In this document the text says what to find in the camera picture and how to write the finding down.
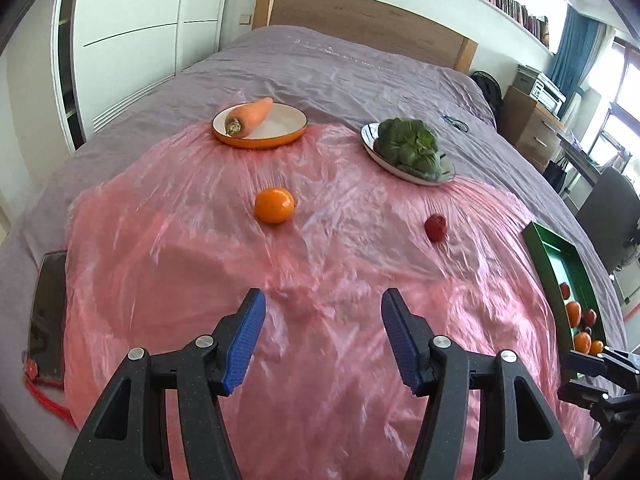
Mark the white wall shelf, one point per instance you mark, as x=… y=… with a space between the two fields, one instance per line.
x=480 y=2

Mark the white wardrobe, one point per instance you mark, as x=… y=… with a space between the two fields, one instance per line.
x=135 y=35

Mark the wall socket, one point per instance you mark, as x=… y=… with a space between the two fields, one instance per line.
x=244 y=18

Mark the white printer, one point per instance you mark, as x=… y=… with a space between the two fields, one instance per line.
x=540 y=87

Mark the red apple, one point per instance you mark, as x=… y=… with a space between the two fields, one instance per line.
x=590 y=318
x=436 y=227
x=565 y=291

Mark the grey chair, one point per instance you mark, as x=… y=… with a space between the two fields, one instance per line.
x=612 y=215

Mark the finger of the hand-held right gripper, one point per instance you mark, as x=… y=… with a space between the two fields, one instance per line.
x=590 y=364
x=580 y=392

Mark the green leafy vegetable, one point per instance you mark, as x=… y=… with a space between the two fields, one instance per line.
x=410 y=147

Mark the black bag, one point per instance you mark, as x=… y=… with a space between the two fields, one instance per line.
x=555 y=175

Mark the orange rimmed bowl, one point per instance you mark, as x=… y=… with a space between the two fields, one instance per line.
x=280 y=127

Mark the green tray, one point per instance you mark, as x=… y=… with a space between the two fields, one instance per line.
x=552 y=260

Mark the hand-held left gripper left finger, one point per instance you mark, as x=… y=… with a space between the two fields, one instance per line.
x=245 y=345

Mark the wooden nightstand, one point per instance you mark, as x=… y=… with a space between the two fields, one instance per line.
x=530 y=130

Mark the teal curtain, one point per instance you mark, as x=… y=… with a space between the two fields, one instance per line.
x=575 y=60

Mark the orange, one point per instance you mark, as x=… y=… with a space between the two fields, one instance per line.
x=597 y=347
x=274 y=205
x=582 y=343
x=573 y=313

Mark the black backpack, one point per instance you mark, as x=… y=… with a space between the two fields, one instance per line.
x=487 y=92

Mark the wooden headboard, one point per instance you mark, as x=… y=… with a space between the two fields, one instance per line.
x=360 y=15

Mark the pink plastic sheet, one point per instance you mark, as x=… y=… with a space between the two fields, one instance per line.
x=325 y=255

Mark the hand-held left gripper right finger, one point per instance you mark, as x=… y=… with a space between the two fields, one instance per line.
x=400 y=340

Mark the grey desk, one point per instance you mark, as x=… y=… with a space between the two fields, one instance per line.
x=585 y=157

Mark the carrot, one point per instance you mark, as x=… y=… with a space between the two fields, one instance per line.
x=247 y=116

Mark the black smartphone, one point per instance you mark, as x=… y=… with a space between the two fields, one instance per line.
x=47 y=310

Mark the white plate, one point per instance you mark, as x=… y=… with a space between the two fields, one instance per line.
x=370 y=137

